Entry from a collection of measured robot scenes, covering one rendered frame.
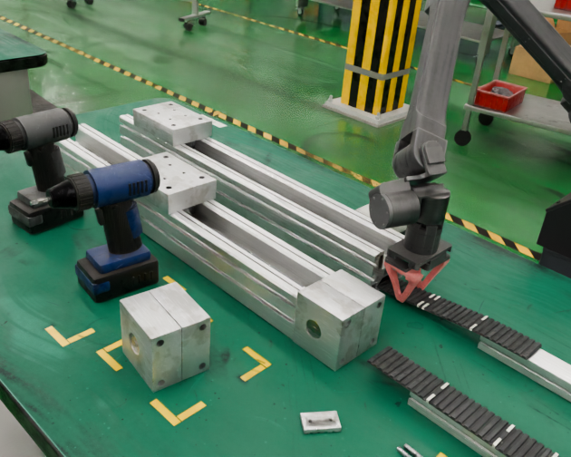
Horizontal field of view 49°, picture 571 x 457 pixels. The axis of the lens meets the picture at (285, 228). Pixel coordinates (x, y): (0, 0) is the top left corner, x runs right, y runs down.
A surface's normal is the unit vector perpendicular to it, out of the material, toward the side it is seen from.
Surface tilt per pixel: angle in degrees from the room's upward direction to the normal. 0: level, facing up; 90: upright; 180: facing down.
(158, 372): 90
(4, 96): 90
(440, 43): 45
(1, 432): 0
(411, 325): 0
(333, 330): 90
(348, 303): 0
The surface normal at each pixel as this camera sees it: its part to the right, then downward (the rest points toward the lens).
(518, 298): 0.07, -0.87
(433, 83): 0.32, -0.26
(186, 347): 0.60, 0.44
